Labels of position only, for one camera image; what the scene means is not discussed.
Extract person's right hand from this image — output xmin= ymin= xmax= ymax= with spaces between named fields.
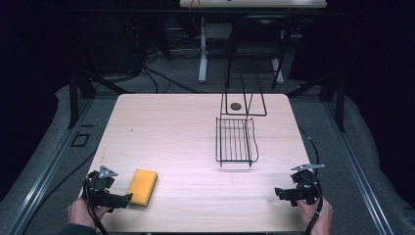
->
xmin=297 ymin=195 xmax=335 ymax=235

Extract black wire rack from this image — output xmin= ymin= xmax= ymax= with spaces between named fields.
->
xmin=214 ymin=71 xmax=268 ymax=167

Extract aluminium floor rail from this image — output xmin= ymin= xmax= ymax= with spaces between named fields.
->
xmin=6 ymin=97 xmax=96 ymax=235
xmin=322 ymin=97 xmax=395 ymax=235

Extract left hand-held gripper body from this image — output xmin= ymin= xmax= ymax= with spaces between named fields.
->
xmin=81 ymin=164 xmax=119 ymax=208

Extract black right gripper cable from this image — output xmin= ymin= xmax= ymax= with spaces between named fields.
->
xmin=298 ymin=126 xmax=325 ymax=235

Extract black chair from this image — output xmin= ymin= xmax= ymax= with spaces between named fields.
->
xmin=225 ymin=13 xmax=293 ymax=91

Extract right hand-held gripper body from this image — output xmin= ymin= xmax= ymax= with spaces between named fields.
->
xmin=290 ymin=164 xmax=326 ymax=206

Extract person's left hand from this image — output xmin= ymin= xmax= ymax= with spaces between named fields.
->
xmin=67 ymin=196 xmax=111 ymax=230

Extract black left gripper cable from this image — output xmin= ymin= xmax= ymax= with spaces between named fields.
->
xmin=82 ymin=175 xmax=110 ymax=235

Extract yellow sponge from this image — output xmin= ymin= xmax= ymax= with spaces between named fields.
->
xmin=126 ymin=168 xmax=159 ymax=208

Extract white desk with legs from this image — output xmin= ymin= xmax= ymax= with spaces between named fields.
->
xmin=179 ymin=0 xmax=328 ymax=84

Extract black floor cables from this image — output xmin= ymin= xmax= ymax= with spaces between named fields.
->
xmin=97 ymin=42 xmax=209 ymax=96

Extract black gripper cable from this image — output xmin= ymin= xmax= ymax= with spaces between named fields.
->
xmin=82 ymin=175 xmax=110 ymax=235
xmin=298 ymin=126 xmax=325 ymax=235

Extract black metal stand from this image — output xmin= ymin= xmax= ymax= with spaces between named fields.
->
xmin=287 ymin=28 xmax=346 ymax=133
xmin=63 ymin=19 xmax=135 ymax=130

